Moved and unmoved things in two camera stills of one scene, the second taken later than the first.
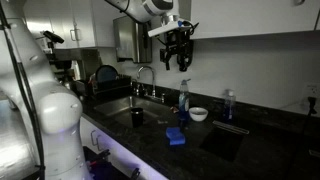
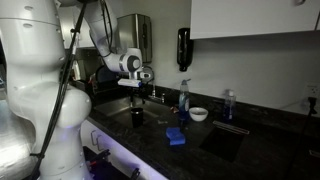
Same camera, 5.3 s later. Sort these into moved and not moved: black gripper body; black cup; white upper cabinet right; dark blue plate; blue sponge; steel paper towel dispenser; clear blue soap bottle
Moved: black gripper body
Not moved: dark blue plate; clear blue soap bottle; blue sponge; black cup; steel paper towel dispenser; white upper cabinet right
